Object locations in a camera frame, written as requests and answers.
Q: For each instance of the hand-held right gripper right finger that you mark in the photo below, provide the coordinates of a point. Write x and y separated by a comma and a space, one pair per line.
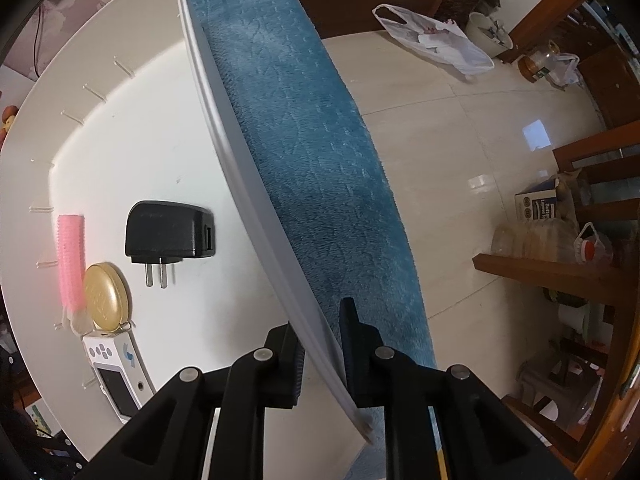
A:
355, 360

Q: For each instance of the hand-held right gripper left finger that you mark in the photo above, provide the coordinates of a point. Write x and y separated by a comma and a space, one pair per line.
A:
287, 375

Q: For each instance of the white digital camera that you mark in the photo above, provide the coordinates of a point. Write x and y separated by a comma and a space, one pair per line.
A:
117, 375

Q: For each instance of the black charger plug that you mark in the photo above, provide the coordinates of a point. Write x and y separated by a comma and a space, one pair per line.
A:
165, 232

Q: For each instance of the gold round compact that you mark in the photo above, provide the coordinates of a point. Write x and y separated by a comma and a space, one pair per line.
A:
105, 297

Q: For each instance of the pink comb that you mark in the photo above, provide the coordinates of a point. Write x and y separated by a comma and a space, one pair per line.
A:
70, 260

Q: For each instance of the white plastic storage box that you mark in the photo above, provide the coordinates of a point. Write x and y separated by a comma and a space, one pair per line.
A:
150, 135

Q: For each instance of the grey plastic stool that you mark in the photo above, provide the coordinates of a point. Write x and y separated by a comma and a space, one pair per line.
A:
555, 390

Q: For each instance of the blue fleece blanket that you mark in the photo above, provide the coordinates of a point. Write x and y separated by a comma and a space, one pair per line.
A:
310, 160

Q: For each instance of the cardboard box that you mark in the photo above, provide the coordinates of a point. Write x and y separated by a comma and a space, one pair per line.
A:
542, 200

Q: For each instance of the wooden shelf unit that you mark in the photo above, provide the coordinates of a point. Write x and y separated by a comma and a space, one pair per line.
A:
590, 280

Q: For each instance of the plastic jug with red cap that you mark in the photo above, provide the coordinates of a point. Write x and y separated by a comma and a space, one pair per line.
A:
592, 247

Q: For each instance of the white printed plastic bag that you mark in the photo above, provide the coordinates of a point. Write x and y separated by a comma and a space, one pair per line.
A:
440, 40

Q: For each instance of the gold lidded jar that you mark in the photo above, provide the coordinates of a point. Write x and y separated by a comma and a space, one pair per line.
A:
535, 65

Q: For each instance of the white waste bin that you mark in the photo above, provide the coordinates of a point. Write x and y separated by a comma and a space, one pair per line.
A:
487, 35

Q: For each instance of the clear plastic bag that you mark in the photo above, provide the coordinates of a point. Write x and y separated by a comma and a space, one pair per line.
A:
565, 70

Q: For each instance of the low wooden television stand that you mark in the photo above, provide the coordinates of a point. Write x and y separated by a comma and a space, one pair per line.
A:
370, 0

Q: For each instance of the bowl of fruit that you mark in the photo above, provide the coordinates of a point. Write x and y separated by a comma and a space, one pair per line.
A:
7, 117

